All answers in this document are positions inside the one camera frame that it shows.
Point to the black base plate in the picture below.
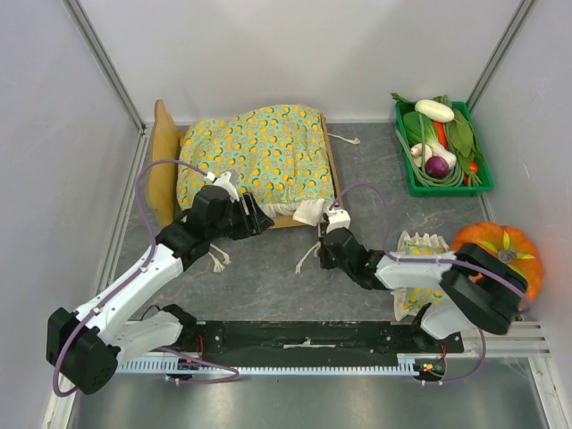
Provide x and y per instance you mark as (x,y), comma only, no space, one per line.
(307,343)

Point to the green plastic crate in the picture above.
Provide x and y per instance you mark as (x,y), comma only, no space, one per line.
(473,184)

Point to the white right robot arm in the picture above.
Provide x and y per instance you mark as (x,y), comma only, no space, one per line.
(480,290)

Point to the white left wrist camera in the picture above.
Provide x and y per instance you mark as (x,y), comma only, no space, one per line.
(226,180)

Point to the white front rope tie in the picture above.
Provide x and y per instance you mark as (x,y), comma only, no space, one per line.
(219,264)

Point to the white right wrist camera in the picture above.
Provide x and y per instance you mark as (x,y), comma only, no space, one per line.
(332,219)

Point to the white eggplant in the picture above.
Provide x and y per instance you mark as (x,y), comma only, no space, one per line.
(434,110)

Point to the wooden pet bed frame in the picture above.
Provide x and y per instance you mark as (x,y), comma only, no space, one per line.
(165,147)

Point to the purple onion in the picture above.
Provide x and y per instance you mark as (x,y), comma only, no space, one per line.
(437,167)

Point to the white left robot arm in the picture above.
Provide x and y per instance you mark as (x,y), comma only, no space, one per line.
(88,344)

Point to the orange carrot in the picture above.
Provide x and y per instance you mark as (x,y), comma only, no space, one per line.
(441,134)

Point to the orange pumpkin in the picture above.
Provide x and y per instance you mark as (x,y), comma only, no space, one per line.
(511,246)

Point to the lemon print cushion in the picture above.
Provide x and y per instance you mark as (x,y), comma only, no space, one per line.
(279,153)

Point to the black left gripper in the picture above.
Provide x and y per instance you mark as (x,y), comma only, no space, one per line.
(253,223)

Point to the green spinach leaves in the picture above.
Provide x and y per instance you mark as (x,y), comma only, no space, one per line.
(460,133)

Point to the white cable duct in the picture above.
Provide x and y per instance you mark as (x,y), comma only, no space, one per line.
(171,365)

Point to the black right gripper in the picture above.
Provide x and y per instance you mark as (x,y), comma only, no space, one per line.
(329,246)

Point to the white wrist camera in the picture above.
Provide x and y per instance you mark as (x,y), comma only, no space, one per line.
(332,219)
(226,180)

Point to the bok choy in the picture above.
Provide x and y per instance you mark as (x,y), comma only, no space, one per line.
(419,129)

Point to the white mushroom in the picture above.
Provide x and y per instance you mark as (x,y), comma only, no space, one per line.
(417,155)

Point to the small lemon print pillow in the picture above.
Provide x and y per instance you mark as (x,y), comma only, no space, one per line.
(408,301)

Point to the green long beans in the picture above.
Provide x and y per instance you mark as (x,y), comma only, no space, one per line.
(454,178)

